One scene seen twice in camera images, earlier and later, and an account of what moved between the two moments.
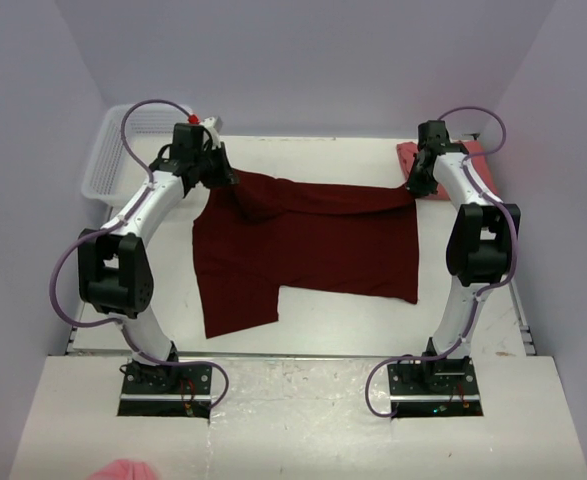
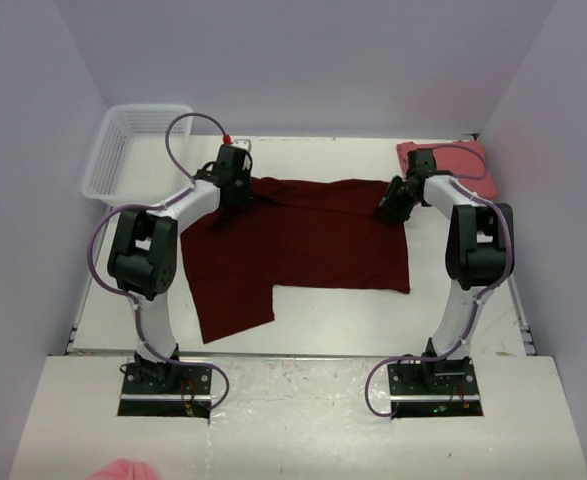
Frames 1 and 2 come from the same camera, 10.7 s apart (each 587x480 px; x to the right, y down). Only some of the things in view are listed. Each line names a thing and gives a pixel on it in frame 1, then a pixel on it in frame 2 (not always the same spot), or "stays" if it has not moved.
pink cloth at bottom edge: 125,469 stays
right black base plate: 434,389 stays
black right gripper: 418,179 -> 394,201
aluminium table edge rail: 524,327 stays
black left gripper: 220,170 -> 243,185
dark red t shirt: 259,233 stays
